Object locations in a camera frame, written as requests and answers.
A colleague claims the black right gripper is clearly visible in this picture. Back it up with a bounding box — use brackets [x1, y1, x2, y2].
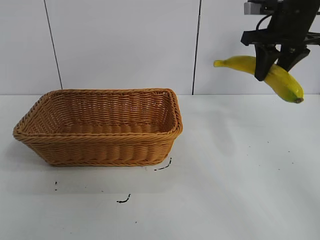
[240, 0, 320, 82]

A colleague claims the yellow banana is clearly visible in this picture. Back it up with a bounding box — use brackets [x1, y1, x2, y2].
[213, 55, 305, 104]

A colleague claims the brown woven wicker basket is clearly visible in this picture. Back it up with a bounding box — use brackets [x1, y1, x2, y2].
[13, 87, 184, 168]

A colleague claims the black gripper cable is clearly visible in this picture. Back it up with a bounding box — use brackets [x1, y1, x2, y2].
[255, 14, 273, 31]

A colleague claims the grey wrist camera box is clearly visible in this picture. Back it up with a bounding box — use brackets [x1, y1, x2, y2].
[243, 0, 274, 15]

